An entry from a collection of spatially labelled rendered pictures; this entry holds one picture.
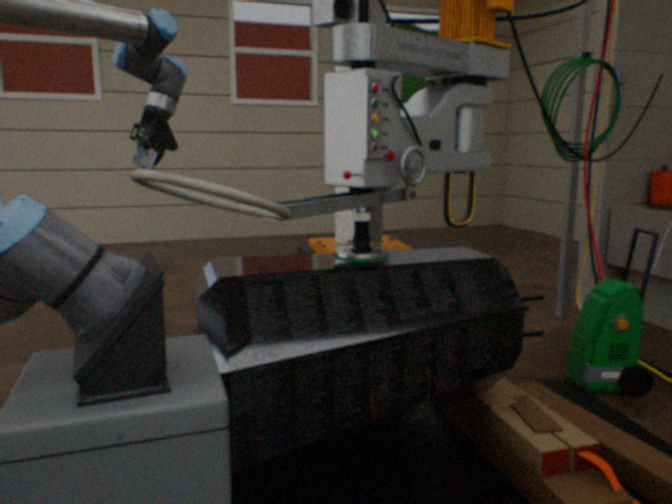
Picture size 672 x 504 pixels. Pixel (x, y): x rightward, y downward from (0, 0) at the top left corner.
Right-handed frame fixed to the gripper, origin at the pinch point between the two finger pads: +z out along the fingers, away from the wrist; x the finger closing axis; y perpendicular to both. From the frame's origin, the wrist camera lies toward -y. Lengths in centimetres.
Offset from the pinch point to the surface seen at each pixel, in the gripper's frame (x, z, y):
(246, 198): 43.0, 1.7, 14.2
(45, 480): 47, 65, 64
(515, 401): 132, 41, -103
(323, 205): 49, -9, -33
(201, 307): 18.6, 36.6, -28.0
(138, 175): 12.4, 3.5, 19.4
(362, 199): 58, -18, -48
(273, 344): 48, 41, -27
